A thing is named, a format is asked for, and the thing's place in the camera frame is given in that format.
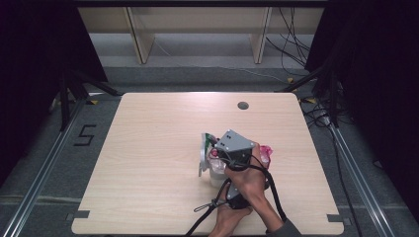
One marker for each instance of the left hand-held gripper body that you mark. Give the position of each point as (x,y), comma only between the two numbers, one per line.
(236,199)

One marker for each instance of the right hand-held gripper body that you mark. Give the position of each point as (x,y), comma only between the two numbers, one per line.
(235,143)

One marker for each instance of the clear jar with white lid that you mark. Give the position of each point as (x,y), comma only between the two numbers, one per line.
(215,179)

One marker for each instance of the pink plastic bag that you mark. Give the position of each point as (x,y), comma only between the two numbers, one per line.
(266,154)

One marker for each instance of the person's right hand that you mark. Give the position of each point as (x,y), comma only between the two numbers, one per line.
(250,184)

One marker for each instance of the person's left hand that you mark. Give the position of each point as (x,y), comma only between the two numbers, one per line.
(225,223)

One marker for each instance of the black metal stand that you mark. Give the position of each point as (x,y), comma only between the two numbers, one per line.
(66,98)
(333,98)

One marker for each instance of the light wooden shelf unit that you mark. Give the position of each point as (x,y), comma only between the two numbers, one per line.
(197,19)

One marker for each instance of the dark curtain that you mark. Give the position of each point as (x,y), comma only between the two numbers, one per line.
(29,65)
(378,82)

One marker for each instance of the aluminium floor rail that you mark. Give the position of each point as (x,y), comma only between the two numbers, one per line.
(39,181)
(359,177)

